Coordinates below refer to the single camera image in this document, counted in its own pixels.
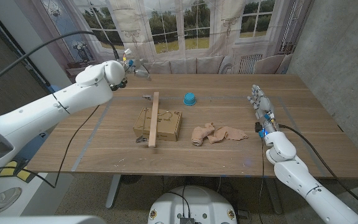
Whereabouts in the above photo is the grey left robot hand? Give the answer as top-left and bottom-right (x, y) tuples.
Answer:
(123, 57), (152, 82)

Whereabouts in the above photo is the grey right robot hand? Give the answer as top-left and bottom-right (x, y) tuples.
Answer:
(247, 84), (276, 127)

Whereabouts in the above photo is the thin metal wire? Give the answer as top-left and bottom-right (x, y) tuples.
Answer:
(142, 98), (174, 139)

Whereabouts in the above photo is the long wooden bar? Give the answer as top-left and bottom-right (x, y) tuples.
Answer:
(148, 91), (160, 148)

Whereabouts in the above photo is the small blue plastic cup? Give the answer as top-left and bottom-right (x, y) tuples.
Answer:
(183, 92), (197, 106)

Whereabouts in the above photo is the brown cardboard package box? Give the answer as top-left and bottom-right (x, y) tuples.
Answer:
(132, 107), (183, 142)

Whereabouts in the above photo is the printed window room backdrop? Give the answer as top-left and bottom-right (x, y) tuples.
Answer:
(14, 0), (315, 88)

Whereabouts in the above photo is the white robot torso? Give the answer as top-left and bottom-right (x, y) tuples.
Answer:
(147, 185), (238, 224)

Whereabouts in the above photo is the blue grey plastic bin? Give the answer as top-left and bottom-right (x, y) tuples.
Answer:
(12, 130), (58, 166)

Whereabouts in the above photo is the yellow and black floor marker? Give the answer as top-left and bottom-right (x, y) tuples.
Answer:
(0, 160), (32, 183)

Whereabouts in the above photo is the white robot head rim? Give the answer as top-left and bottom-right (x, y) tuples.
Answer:
(0, 215), (107, 224)

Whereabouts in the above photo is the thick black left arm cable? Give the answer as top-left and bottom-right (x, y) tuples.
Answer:
(0, 30), (120, 93)

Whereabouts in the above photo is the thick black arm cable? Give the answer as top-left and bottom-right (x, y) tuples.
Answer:
(278, 124), (358, 215)
(0, 30), (120, 93)

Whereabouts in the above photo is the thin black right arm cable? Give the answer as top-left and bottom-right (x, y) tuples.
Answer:
(259, 138), (266, 224)

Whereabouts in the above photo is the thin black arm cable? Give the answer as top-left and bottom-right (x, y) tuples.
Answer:
(0, 105), (101, 189)
(259, 138), (266, 224)

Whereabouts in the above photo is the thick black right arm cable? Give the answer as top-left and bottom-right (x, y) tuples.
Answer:
(278, 124), (358, 215)

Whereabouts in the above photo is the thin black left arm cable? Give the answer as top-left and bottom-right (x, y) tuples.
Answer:
(0, 105), (101, 189)

